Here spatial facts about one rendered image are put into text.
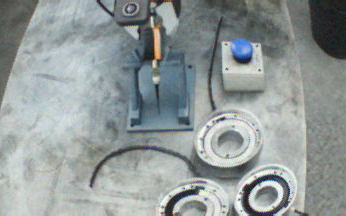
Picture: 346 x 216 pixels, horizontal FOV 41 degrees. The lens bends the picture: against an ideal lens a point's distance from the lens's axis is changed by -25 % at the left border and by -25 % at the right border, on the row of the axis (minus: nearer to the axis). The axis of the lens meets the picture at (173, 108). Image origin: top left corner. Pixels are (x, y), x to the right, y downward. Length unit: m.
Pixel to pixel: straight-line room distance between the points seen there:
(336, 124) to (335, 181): 0.26
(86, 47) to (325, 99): 1.13
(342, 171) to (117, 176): 1.09
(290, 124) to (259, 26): 0.24
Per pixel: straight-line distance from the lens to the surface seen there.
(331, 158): 1.83
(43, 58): 1.09
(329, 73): 2.07
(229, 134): 0.88
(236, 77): 0.92
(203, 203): 0.80
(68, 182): 0.89
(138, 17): 0.73
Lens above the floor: 1.53
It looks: 52 degrees down
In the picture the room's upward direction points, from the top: 11 degrees counter-clockwise
